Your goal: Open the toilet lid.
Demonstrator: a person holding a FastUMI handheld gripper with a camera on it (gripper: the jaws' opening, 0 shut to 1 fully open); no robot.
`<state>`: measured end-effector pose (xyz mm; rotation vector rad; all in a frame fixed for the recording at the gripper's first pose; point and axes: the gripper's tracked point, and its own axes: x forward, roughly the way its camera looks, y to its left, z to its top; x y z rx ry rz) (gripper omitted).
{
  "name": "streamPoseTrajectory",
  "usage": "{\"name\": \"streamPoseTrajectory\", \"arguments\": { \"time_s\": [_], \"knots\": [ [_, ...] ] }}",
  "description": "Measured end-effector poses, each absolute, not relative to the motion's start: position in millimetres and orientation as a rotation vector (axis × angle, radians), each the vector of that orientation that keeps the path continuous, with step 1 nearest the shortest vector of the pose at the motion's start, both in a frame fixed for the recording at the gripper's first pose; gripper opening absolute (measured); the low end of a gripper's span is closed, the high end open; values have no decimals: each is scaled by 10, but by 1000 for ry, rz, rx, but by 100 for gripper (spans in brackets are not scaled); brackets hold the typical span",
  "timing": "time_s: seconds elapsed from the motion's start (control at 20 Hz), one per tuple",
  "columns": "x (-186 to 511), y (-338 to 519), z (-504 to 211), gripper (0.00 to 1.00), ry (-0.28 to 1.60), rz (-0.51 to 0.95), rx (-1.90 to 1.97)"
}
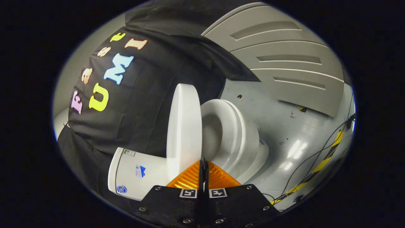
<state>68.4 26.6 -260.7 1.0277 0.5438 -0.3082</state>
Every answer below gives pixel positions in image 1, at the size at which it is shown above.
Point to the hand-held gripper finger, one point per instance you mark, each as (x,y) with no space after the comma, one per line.
(206,177)
(201,177)

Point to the white toilet lid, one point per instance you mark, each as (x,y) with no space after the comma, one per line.
(183,126)

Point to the white ceramic toilet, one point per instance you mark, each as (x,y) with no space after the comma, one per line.
(139,180)

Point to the white toilet seat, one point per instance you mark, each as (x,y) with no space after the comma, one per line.
(235,122)

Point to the black backdrop cloth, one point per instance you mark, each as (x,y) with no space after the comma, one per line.
(148,95)

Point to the yellow black floor tape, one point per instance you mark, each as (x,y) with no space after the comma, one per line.
(322,163)

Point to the white drawer cabinet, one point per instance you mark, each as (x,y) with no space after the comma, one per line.
(284,44)

